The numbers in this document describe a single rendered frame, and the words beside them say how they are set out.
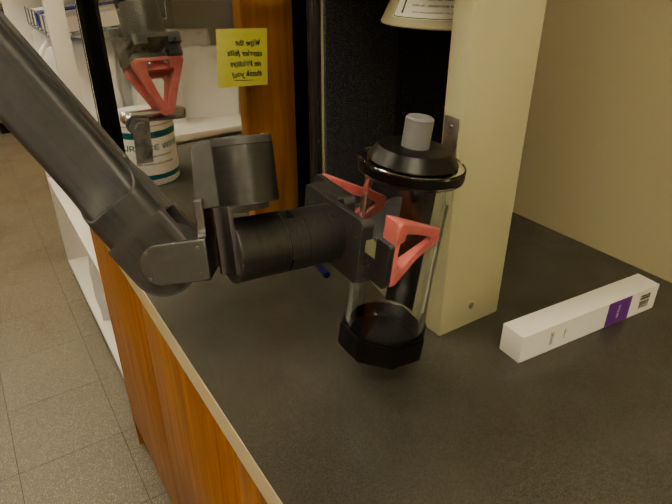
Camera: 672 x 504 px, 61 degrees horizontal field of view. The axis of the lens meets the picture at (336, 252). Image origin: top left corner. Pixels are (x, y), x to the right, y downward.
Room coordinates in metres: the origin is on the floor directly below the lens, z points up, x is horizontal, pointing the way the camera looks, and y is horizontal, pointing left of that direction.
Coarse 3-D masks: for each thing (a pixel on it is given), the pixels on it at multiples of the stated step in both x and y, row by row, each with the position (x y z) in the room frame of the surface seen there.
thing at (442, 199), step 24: (384, 168) 0.51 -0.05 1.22; (384, 192) 0.51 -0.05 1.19; (408, 192) 0.50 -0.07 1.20; (432, 192) 0.49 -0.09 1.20; (384, 216) 0.50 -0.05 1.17; (408, 216) 0.50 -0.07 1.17; (432, 216) 0.50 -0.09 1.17; (408, 240) 0.50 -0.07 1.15; (432, 264) 0.51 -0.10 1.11; (360, 288) 0.51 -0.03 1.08; (408, 288) 0.50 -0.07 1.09; (432, 288) 0.53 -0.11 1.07; (360, 312) 0.51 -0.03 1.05; (384, 312) 0.50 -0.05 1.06; (408, 312) 0.50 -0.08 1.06; (360, 336) 0.50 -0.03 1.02; (384, 336) 0.49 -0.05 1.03; (408, 336) 0.50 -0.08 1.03
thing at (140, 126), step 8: (136, 120) 0.70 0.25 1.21; (144, 120) 0.71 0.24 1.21; (136, 128) 0.70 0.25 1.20; (144, 128) 0.70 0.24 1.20; (136, 136) 0.70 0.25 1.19; (144, 136) 0.71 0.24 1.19; (136, 144) 0.70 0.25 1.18; (144, 144) 0.70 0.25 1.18; (136, 152) 0.70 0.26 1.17; (144, 152) 0.70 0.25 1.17; (152, 152) 0.71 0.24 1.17; (136, 160) 0.70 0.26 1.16; (144, 160) 0.70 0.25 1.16; (152, 160) 0.71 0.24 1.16
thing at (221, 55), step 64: (128, 0) 0.73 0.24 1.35; (192, 0) 0.77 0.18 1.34; (256, 0) 0.82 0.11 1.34; (128, 64) 0.72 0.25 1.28; (192, 64) 0.76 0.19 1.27; (256, 64) 0.82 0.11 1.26; (128, 128) 0.71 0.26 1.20; (192, 128) 0.76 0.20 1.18; (256, 128) 0.81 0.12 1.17; (192, 192) 0.75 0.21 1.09
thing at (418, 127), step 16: (416, 128) 0.53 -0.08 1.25; (432, 128) 0.54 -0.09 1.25; (384, 144) 0.54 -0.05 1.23; (400, 144) 0.54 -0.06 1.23; (416, 144) 0.53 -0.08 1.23; (432, 144) 0.56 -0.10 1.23; (384, 160) 0.51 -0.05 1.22; (400, 160) 0.51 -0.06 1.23; (416, 160) 0.50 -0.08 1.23; (432, 160) 0.51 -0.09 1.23; (448, 160) 0.52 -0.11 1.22
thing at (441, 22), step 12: (396, 0) 0.76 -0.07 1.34; (408, 0) 0.74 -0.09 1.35; (420, 0) 0.73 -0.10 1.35; (432, 0) 0.72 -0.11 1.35; (444, 0) 0.72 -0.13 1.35; (384, 12) 0.79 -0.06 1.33; (396, 12) 0.75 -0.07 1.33; (408, 12) 0.73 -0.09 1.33; (420, 12) 0.72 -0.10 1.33; (432, 12) 0.71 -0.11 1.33; (444, 12) 0.71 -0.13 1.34; (396, 24) 0.74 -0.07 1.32; (408, 24) 0.72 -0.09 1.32; (420, 24) 0.72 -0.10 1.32; (432, 24) 0.71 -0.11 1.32; (444, 24) 0.70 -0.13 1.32
